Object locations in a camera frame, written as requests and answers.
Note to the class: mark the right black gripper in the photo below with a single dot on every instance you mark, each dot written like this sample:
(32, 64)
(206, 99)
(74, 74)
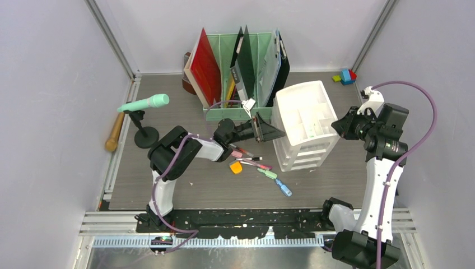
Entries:
(344, 126)

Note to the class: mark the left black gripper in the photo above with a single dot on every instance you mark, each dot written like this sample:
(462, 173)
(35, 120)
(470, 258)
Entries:
(263, 131)

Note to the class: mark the white drawer organizer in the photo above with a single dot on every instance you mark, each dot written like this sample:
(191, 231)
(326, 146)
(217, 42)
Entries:
(305, 113)

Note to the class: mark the yellow book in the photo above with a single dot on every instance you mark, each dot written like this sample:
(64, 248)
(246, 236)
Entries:
(230, 89)

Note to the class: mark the black clipboard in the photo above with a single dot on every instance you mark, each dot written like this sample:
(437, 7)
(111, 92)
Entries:
(283, 71)

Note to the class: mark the black book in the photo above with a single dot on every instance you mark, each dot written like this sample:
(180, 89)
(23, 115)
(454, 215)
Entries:
(242, 65)

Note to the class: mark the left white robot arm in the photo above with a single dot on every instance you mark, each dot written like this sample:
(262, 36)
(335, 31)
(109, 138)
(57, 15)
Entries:
(171, 156)

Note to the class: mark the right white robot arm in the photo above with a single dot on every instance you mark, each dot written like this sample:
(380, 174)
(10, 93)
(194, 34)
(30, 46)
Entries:
(364, 240)

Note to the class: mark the red black pen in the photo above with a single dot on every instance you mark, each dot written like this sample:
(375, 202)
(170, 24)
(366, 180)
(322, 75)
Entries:
(237, 148)

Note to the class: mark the pink pen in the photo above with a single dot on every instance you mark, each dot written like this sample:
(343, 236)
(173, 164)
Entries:
(254, 163)

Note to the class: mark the pink highlighter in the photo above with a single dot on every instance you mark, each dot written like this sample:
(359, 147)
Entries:
(236, 154)

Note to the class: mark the green highlighter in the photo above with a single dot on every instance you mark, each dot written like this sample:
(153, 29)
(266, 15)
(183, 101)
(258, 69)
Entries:
(268, 173)

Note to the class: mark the orange eraser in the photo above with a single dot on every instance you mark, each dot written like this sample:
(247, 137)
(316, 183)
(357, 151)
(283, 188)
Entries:
(236, 167)

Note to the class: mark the colourful toy blocks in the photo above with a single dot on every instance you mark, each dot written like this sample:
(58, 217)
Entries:
(346, 77)

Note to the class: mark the green file organizer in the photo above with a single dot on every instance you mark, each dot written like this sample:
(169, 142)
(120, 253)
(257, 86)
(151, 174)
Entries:
(223, 46)

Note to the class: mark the red notebook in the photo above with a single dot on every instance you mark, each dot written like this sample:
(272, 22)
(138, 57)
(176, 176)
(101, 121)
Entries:
(203, 72)

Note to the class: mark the brown round object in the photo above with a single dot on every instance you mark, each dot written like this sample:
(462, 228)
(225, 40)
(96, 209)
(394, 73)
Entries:
(187, 86)

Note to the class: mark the mint green microphone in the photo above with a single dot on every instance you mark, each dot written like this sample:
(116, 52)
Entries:
(154, 101)

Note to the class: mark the black microphone stand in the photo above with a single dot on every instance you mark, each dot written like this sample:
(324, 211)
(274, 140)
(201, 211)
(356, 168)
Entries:
(146, 136)

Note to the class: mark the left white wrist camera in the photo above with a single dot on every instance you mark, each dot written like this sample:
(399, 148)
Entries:
(248, 104)

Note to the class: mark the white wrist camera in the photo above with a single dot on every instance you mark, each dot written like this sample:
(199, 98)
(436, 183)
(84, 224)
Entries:
(248, 104)
(373, 99)

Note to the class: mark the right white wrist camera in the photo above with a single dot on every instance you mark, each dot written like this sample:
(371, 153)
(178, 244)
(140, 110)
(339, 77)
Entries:
(373, 99)

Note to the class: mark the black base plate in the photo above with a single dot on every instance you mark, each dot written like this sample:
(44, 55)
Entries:
(243, 224)

